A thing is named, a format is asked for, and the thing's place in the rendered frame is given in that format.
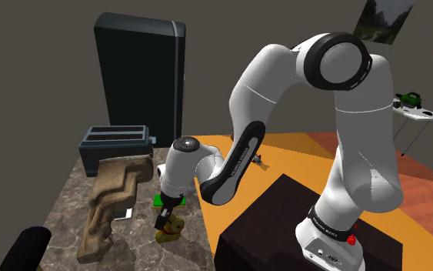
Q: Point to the dark grey toaster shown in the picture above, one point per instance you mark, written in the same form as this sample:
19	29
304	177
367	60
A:
115	148

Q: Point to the yellow bear toy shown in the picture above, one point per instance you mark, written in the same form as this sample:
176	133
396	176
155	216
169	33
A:
173	229

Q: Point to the black rounded object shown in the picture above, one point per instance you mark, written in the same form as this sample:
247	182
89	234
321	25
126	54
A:
25	249

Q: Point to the white folding table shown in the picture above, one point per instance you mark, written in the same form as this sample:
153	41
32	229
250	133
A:
418	112

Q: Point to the white flat card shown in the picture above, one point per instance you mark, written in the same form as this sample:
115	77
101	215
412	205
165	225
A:
125	214

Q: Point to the small grey figure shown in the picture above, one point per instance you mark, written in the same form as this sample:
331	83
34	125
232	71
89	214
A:
258	160

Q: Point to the green flat block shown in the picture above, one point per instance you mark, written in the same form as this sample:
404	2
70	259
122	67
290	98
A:
157	201

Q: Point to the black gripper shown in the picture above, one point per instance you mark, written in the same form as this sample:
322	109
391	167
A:
172	202

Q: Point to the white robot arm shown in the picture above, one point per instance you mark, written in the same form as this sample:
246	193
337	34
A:
355	161

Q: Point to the landscape wall picture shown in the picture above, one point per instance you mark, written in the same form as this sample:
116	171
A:
383	20

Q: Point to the dark tall fridge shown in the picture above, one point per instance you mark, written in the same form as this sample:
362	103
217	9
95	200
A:
141	75

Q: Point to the dark robot stand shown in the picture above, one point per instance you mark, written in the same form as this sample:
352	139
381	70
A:
272	221

